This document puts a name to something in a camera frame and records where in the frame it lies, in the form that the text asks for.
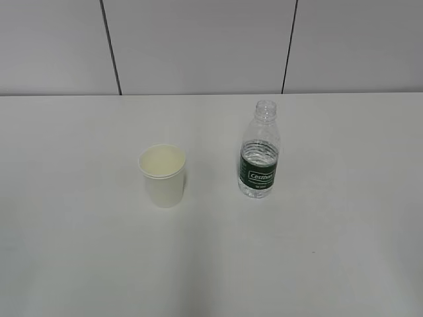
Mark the white paper cup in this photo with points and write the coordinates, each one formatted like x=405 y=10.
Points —
x=163 y=168

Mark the clear water bottle green label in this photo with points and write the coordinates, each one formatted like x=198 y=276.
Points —
x=260 y=150

